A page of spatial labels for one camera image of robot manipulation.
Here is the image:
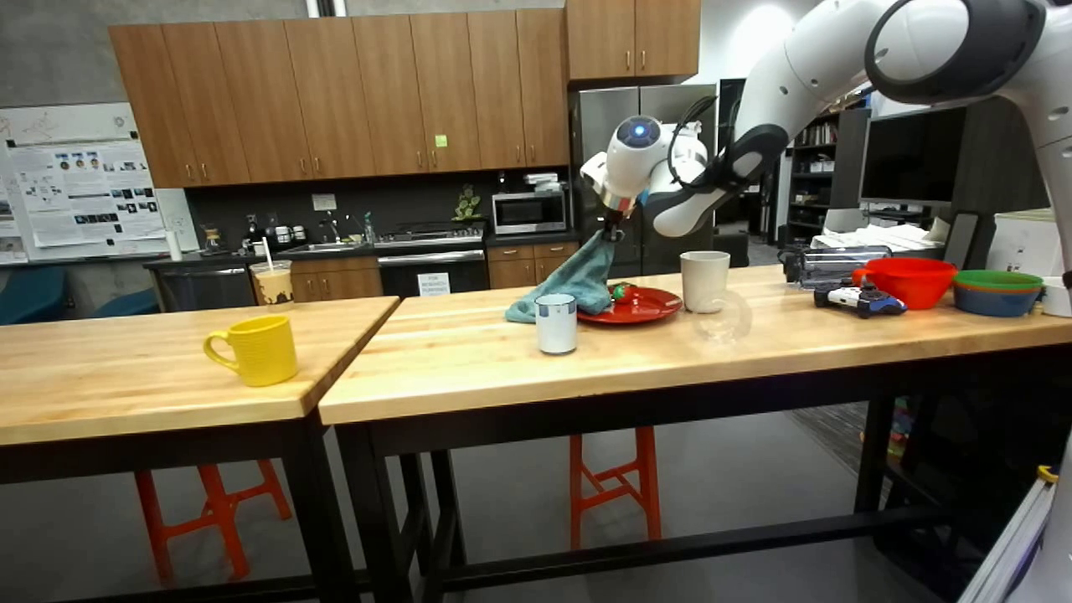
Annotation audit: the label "black monitor with stand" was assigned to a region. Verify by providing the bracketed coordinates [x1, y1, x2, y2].
[945, 97, 1060, 271]

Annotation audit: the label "small white can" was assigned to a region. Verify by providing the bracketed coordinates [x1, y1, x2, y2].
[532, 292, 580, 358]

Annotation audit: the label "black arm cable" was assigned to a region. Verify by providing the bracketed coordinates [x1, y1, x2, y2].
[664, 94, 724, 188]

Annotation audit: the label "dark kitchen countertop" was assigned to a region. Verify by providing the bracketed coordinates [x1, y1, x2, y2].
[143, 225, 584, 269]

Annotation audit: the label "green towel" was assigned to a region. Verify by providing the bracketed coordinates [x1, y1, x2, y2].
[504, 225, 627, 329]

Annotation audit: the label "silver microwave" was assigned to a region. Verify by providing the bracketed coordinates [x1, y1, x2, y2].
[487, 183, 572, 238]

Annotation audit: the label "white poster board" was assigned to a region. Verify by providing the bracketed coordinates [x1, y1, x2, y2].
[0, 100, 201, 269]

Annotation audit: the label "small green plant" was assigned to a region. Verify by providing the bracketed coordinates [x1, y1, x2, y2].
[450, 181, 487, 228]

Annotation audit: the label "yellow mug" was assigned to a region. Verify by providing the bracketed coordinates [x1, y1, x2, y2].
[201, 316, 302, 390]

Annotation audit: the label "black oven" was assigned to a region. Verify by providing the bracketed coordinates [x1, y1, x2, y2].
[377, 243, 493, 303]

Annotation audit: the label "black shelf rack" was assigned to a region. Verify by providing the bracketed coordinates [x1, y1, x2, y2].
[781, 129, 841, 243]

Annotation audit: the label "black undercounter appliance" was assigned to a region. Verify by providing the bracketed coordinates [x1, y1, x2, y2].
[149, 259, 258, 316]

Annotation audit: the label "red plate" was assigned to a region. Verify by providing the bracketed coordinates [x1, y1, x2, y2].
[578, 282, 687, 329]

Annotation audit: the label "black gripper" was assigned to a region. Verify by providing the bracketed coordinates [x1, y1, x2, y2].
[584, 175, 631, 243]

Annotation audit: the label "stainless steel fridge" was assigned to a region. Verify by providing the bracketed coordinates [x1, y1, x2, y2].
[569, 81, 754, 279]

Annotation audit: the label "green bowl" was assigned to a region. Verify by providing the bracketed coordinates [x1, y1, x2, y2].
[951, 263, 1050, 298]

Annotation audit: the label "wooden cabinet above fridge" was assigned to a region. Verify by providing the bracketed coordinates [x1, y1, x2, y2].
[564, 0, 707, 85]

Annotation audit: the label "blue lounge chair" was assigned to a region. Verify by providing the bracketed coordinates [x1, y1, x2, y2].
[0, 260, 75, 329]

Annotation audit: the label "wooden wall cabinets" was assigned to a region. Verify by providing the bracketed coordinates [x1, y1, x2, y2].
[107, 6, 572, 191]

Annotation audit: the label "black metal table frame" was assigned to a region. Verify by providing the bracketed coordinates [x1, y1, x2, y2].
[0, 411, 341, 603]
[314, 339, 1072, 603]

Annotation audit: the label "orange wooden-seat stool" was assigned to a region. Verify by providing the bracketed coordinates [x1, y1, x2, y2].
[568, 422, 664, 553]
[131, 452, 294, 585]

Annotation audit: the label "grey lounge chair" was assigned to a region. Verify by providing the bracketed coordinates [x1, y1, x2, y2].
[65, 260, 167, 323]

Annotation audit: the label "black cylindrical bag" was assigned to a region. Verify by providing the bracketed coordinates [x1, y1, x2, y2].
[778, 241, 892, 292]

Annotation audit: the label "background computer monitor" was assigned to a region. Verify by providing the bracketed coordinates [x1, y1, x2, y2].
[859, 108, 972, 211]

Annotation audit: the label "red bowl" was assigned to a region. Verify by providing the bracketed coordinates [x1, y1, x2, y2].
[852, 256, 963, 310]

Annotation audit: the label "white cloth pile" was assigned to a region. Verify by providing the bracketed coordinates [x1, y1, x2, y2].
[811, 219, 945, 259]

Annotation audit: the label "tall white cup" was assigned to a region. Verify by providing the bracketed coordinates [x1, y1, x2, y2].
[678, 248, 734, 318]

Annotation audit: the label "blue black handheld device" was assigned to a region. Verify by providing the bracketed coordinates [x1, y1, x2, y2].
[811, 279, 912, 323]

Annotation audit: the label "large white box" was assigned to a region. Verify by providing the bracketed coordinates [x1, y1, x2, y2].
[984, 205, 1072, 282]

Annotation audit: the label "drink cup with straw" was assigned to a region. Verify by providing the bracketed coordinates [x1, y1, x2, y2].
[249, 238, 300, 307]

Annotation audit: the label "white leaning board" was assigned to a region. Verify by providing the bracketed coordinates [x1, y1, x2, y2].
[956, 440, 1072, 603]

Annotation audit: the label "blue bowl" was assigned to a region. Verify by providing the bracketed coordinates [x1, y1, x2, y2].
[951, 285, 1046, 323]

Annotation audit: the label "wooden base cabinet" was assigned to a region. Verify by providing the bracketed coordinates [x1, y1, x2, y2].
[289, 256, 385, 306]
[487, 238, 584, 292]

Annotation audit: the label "white bowl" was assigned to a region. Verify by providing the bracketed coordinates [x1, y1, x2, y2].
[1036, 276, 1072, 323]

